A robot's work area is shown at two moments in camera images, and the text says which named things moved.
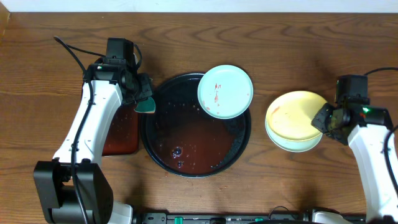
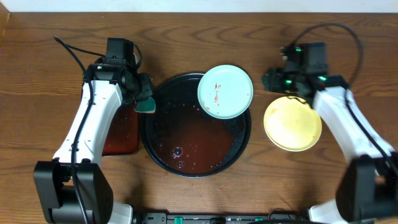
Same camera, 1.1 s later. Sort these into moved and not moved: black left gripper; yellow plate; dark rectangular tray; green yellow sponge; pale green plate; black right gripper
Moved: black right gripper; yellow plate
Not moved: black left gripper; dark rectangular tray; green yellow sponge; pale green plate
